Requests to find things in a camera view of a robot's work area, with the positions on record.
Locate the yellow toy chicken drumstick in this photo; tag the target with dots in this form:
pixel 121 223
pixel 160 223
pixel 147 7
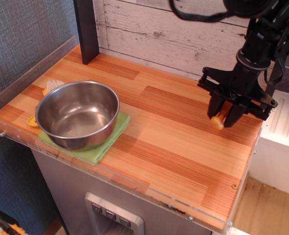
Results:
pixel 218 120

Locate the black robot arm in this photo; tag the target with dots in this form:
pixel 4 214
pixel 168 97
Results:
pixel 258 39

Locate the white toy sink unit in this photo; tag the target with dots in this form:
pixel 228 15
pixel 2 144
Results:
pixel 270 160

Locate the green cloth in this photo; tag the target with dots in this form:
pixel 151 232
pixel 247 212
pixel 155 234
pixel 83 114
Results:
pixel 96 154

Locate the stainless steel bowl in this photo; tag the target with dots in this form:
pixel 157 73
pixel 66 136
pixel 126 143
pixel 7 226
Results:
pixel 78 115

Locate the dark left shelf post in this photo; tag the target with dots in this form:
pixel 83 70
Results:
pixel 87 31

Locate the grey toy fridge cabinet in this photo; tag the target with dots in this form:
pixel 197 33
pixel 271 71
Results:
pixel 69 184

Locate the silver dispenser panel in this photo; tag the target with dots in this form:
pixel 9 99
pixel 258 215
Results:
pixel 108 218

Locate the clear acrylic table guard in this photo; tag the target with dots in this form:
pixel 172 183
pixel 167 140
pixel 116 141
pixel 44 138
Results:
pixel 194 172

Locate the yellow toy brush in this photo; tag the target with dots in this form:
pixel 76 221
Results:
pixel 51 85

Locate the orange black object bottom left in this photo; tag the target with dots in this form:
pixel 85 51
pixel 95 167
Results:
pixel 9 225

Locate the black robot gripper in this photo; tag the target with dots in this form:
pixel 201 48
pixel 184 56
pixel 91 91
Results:
pixel 238 91

